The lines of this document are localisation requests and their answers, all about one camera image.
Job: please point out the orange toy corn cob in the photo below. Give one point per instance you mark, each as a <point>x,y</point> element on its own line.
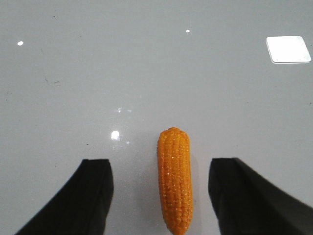
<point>174,180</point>

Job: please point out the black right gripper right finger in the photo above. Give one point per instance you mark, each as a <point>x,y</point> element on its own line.
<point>245,203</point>

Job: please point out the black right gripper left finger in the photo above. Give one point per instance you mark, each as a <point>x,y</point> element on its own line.
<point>80,207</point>

